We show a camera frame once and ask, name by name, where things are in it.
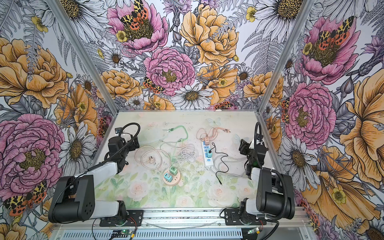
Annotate teal charger adapter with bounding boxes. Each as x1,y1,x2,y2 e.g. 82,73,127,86
206,151,213,158
164,173,173,183

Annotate white blue power strip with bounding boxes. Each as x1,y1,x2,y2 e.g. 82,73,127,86
202,142,214,168

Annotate pink usb cable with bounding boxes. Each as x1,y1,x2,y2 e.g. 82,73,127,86
196,127,232,143

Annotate green cable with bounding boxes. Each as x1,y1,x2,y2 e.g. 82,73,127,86
158,125,189,169

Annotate green charger adapter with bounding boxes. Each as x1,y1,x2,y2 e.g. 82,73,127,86
169,166,179,176

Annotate white thin cable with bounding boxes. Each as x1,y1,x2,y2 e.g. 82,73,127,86
175,143,199,178

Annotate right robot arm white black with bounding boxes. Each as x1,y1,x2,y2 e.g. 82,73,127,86
239,122,296,221

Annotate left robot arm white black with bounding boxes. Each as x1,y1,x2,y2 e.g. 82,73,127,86
48,123,141,224

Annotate round pink power socket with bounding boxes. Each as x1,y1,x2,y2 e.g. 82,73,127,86
162,170,182,187

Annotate green circuit board right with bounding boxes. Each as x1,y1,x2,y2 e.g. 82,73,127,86
247,227,261,235

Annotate green circuit board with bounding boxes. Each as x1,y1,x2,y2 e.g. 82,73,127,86
111,230,136,238
247,227,261,235

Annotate green circuit board left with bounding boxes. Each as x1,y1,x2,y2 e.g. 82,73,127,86
111,230,136,238

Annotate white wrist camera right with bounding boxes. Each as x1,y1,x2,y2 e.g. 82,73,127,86
250,137,264,149

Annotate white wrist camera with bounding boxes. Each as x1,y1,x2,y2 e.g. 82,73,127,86
115,128,133,140
250,137,264,149

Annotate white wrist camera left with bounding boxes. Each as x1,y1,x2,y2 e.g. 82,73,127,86
115,128,133,140

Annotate pink socket cord with plug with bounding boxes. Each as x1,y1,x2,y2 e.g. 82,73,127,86
134,145,172,171

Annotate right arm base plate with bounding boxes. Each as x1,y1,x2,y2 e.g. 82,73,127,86
220,208,266,226

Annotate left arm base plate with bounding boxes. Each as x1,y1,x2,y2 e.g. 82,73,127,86
100,210,144,227

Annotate aluminium front rail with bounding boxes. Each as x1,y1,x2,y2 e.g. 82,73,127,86
53,207,310,230

